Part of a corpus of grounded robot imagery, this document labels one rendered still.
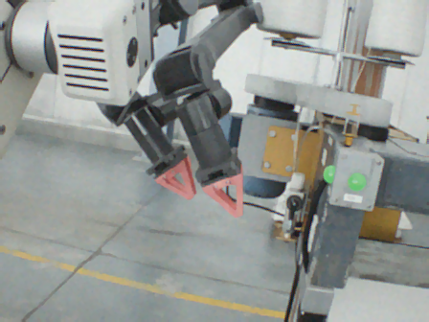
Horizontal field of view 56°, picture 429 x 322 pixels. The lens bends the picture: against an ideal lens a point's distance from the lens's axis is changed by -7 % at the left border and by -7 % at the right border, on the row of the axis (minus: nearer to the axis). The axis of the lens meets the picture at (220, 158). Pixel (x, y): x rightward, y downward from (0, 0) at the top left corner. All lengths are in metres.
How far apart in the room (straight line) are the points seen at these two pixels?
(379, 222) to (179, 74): 0.66
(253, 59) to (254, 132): 4.81
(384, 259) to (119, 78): 0.72
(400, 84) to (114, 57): 5.73
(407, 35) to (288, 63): 4.90
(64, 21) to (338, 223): 0.55
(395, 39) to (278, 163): 0.43
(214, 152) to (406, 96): 5.54
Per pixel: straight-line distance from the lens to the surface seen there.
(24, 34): 0.53
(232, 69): 5.95
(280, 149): 1.13
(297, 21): 1.00
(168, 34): 5.68
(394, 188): 0.79
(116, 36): 0.47
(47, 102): 6.92
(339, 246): 0.80
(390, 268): 1.02
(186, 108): 0.67
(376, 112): 0.87
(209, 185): 0.68
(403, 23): 1.05
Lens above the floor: 1.44
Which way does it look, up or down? 13 degrees down
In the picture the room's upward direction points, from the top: 8 degrees clockwise
